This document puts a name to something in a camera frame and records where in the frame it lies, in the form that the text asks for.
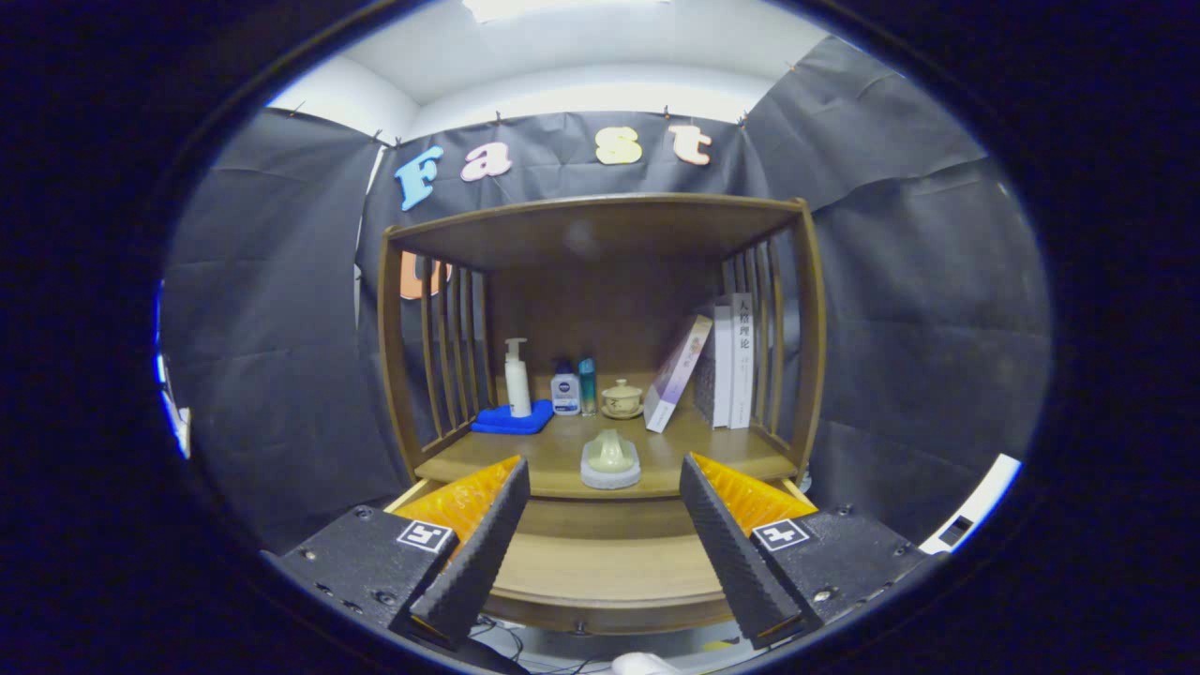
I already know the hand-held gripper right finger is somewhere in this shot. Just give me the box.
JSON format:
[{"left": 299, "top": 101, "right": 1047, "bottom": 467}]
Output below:
[{"left": 679, "top": 453, "right": 943, "bottom": 651}]

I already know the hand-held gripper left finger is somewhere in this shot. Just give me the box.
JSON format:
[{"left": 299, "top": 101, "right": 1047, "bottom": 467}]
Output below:
[{"left": 262, "top": 455, "right": 532, "bottom": 650}]

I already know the brown wooden drawer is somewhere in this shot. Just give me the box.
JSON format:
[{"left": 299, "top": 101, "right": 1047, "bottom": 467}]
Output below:
[{"left": 384, "top": 478, "right": 817, "bottom": 636}]

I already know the brown wooden countertop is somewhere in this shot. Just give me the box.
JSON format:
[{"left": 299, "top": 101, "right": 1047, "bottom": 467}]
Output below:
[{"left": 414, "top": 408, "right": 800, "bottom": 501}]

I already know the brown wooden cabinet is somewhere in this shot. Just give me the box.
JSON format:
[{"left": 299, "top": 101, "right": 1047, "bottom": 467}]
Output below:
[{"left": 377, "top": 193, "right": 828, "bottom": 503}]

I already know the white rounded object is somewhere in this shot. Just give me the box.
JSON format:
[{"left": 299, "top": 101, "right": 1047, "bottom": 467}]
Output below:
[{"left": 611, "top": 652, "right": 683, "bottom": 675}]

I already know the blue folded cloth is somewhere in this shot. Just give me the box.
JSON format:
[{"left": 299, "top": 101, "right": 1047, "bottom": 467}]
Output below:
[{"left": 471, "top": 400, "right": 555, "bottom": 436}]

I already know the white pump bottle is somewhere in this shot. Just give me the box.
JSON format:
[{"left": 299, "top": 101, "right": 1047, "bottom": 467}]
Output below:
[{"left": 504, "top": 337, "right": 532, "bottom": 419}]

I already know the plain white book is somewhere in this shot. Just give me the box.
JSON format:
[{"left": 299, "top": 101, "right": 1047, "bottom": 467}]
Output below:
[{"left": 712, "top": 304, "right": 734, "bottom": 428}]

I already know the small white bottle blue cap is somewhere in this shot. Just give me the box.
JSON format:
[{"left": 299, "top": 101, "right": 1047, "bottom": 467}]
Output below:
[{"left": 551, "top": 359, "right": 580, "bottom": 417}]

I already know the beige lidded teacup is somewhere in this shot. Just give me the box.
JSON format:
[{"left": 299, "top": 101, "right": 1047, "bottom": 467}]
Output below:
[{"left": 600, "top": 379, "right": 645, "bottom": 420}]

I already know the purple and white book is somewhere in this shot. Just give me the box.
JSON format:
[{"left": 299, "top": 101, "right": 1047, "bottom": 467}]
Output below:
[{"left": 644, "top": 314, "right": 714, "bottom": 434}]

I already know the white book with black characters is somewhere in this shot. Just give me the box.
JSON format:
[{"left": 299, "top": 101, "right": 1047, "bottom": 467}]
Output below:
[{"left": 729, "top": 292, "right": 755, "bottom": 430}]

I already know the black backdrop cloth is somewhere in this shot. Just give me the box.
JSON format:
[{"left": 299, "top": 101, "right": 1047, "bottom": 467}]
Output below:
[{"left": 155, "top": 37, "right": 1053, "bottom": 554}]

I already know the black cable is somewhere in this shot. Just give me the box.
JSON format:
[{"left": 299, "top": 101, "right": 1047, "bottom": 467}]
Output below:
[{"left": 469, "top": 614, "right": 601, "bottom": 675}]

